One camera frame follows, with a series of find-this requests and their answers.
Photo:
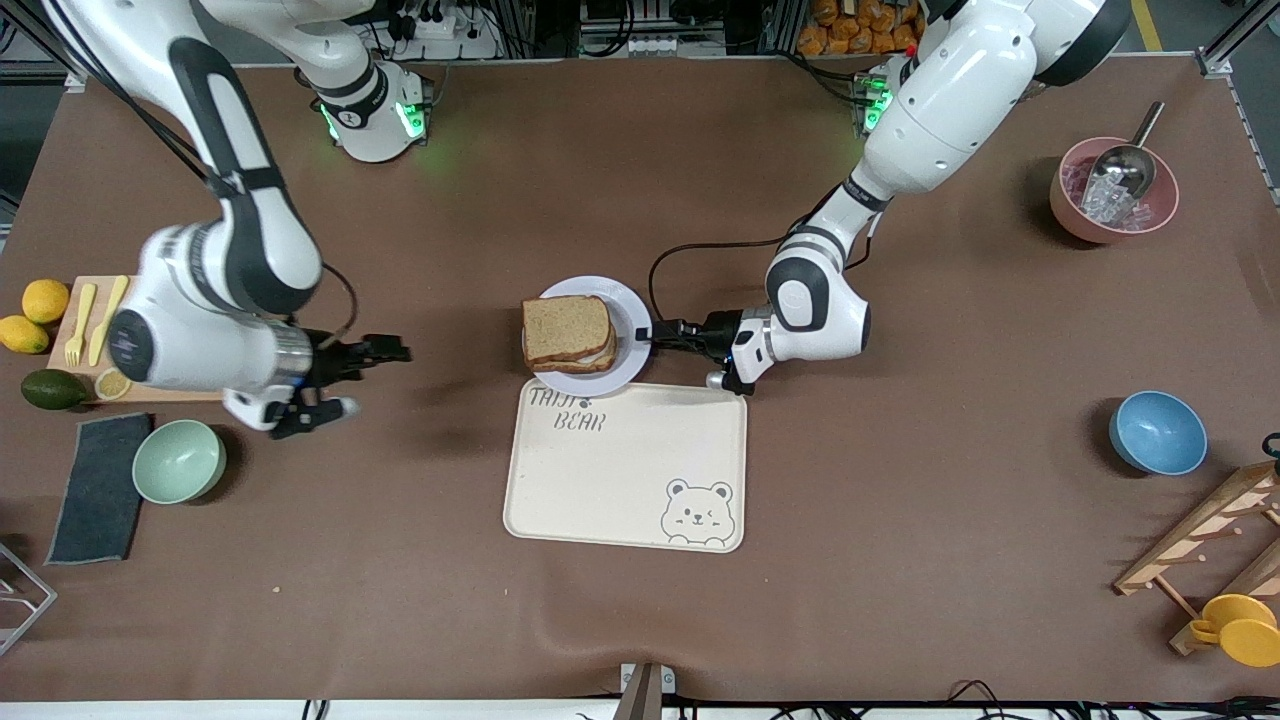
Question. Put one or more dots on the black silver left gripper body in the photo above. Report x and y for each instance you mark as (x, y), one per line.
(716, 331)

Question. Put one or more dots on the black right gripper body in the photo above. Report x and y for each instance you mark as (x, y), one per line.
(328, 361)

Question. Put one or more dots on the white round plate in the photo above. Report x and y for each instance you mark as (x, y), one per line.
(628, 310)

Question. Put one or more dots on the brown bread slice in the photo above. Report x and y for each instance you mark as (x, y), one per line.
(600, 366)
(565, 328)

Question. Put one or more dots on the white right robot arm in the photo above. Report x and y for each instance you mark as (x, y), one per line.
(250, 230)

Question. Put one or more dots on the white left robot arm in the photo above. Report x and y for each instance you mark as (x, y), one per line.
(950, 100)

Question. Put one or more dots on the cream tray with bear print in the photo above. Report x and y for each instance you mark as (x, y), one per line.
(600, 480)

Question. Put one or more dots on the mint green bowl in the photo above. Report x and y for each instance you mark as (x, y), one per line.
(178, 462)

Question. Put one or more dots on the lemon slice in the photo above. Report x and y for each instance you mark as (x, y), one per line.
(112, 384)

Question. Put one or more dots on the yellow plastic knife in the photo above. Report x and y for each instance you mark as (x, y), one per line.
(105, 325)

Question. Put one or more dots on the yellow plastic fork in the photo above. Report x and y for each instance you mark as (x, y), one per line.
(78, 325)

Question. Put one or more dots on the wooden cutting board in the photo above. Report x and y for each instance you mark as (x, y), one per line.
(75, 378)

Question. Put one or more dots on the dark grey cloth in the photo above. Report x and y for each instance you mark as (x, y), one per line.
(98, 490)

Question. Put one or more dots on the green avocado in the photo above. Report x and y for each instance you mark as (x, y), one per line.
(52, 390)

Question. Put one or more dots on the yellow lemon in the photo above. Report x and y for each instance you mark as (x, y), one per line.
(22, 335)
(45, 301)

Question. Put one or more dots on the white power strip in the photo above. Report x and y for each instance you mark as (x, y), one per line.
(450, 35)

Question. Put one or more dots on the orange packet pile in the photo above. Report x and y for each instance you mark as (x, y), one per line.
(850, 30)

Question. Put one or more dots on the pink bowl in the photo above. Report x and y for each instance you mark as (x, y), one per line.
(1070, 215)

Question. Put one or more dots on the clear ice cube pile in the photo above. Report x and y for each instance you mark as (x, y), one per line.
(1105, 205)

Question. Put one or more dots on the metal scoop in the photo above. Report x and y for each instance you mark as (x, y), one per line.
(1125, 170)

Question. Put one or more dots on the blue bowl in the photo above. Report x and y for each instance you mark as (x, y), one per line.
(1160, 432)

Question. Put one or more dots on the wooden rack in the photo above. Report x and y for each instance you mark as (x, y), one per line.
(1200, 535)

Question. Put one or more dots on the yellow cup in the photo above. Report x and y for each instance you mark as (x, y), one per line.
(1245, 635)

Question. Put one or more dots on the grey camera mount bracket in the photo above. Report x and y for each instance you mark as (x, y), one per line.
(640, 690)

